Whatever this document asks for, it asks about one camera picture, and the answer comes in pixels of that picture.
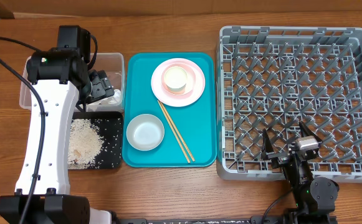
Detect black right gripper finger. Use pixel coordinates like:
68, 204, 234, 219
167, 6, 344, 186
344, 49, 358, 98
261, 129, 274, 161
298, 121, 323, 143

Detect white napkin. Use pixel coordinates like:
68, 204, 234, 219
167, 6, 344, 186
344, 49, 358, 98
98, 89, 121, 105

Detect rice pile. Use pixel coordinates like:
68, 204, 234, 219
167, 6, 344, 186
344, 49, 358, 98
67, 119, 104, 170

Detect grey bowl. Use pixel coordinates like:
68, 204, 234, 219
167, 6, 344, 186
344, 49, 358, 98
126, 114, 164, 151

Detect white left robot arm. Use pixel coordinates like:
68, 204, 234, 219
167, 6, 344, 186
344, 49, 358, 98
0, 45, 116, 223

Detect clear plastic waste bin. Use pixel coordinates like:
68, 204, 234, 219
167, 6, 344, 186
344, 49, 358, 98
19, 52, 125, 113

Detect grey dishwasher rack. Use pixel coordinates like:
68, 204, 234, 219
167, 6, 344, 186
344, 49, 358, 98
216, 26, 362, 183

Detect black tray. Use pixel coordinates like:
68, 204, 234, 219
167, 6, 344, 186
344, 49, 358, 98
72, 111, 123, 170

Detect pink plate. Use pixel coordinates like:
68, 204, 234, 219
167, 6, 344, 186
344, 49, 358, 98
151, 58, 205, 107

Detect pale green cup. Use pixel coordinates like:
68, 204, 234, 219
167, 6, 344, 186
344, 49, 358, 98
163, 66, 188, 95

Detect teal serving tray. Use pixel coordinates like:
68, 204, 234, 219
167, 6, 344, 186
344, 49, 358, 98
122, 52, 217, 167

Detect wooden chopstick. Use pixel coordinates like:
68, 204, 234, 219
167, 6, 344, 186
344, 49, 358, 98
157, 100, 191, 164
170, 116, 196, 162

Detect small pink saucer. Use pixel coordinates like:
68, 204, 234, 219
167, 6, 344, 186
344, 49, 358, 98
161, 63, 196, 95

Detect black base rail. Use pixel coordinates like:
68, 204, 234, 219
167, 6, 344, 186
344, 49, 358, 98
119, 215, 338, 224

